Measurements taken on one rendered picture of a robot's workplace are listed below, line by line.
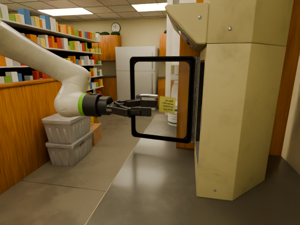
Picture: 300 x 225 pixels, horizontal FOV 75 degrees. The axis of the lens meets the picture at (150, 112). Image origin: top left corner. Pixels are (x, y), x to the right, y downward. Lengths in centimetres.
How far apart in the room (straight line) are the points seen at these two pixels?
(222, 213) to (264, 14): 55
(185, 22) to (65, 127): 232
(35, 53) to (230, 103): 70
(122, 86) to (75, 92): 499
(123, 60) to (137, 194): 521
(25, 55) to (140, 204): 65
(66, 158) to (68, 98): 212
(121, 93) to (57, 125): 336
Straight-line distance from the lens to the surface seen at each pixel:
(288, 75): 102
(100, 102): 76
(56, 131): 281
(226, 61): 57
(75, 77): 87
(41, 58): 86
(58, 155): 294
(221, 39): 57
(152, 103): 80
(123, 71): 575
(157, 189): 72
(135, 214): 63
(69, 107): 81
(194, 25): 57
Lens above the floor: 136
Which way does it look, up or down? 14 degrees down
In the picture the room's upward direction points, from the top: straight up
